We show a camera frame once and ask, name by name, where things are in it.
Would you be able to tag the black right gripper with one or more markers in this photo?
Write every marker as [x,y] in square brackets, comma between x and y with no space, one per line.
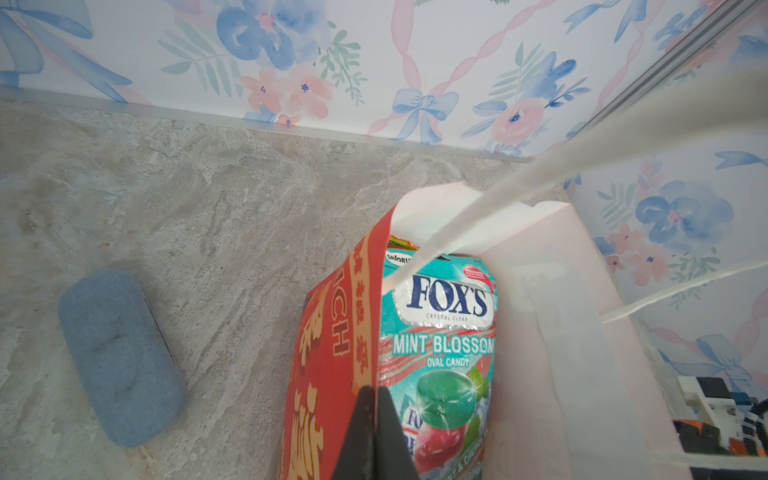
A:
[702,438]

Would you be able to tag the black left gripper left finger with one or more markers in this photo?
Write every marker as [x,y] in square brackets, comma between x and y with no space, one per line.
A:
[357,456]

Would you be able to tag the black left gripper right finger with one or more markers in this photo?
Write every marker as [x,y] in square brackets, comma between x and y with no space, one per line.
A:
[393,461]

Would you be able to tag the red paper gift bag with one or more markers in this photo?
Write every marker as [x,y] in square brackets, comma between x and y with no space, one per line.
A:
[591,332]

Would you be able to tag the pink fruit candy packet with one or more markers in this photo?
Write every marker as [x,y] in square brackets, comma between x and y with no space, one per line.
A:
[438,336]

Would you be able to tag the orange snack packet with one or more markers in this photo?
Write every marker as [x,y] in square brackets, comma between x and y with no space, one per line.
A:
[401,244]

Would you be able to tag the light blue oblong object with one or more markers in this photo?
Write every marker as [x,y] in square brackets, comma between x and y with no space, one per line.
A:
[130,376]

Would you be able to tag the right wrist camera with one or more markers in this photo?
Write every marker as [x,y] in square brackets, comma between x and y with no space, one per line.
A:
[728,417]

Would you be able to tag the aluminium right corner post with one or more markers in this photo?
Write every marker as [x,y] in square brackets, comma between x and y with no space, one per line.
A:
[683,42]

